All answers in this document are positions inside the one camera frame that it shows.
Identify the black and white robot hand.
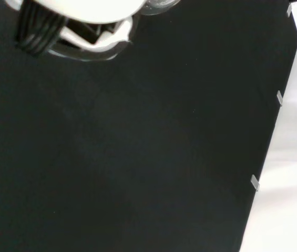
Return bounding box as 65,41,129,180
3,0,147,58

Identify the black bench cloth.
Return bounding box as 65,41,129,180
0,0,297,252

